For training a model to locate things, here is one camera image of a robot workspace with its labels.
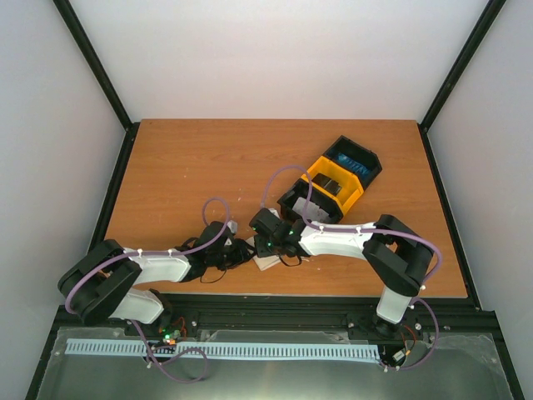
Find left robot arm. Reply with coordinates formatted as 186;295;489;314
57;221;257;336

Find yellow middle card bin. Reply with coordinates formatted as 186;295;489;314
301;156;364;216

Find white card stack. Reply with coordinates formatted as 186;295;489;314
292;197;329;223

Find black left card bin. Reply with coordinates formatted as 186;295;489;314
277;178;344;224

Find black frame post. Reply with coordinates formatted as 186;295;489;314
52;0;137;134
419;0;507;131

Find black frame post left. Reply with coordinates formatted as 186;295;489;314
52;0;137;134

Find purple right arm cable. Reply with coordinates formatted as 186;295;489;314
259;164;443;373

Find black card bin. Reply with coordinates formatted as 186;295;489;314
323;136;382;190
277;178;344;224

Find black front frame rail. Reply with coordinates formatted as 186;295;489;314
53;293;499;347

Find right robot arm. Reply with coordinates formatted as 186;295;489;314
249;208;442;338

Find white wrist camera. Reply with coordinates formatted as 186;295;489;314
224;220;238;247
263;207;280;218

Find light blue cable duct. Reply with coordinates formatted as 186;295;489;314
64;338;380;363

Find black card stack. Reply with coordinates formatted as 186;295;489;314
312;173;342;197

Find beige card holder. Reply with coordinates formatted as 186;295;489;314
252;255;281;271

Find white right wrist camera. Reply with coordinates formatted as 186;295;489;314
263;207;280;218

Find black right card bin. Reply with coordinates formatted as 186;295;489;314
323;136;382;190

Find blue card stack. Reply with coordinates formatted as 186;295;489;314
334;152;370;178

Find black frame post right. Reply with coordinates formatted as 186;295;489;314
419;0;507;131

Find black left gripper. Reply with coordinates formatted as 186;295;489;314
207;238;257;272

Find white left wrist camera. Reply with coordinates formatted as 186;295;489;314
224;220;238;247

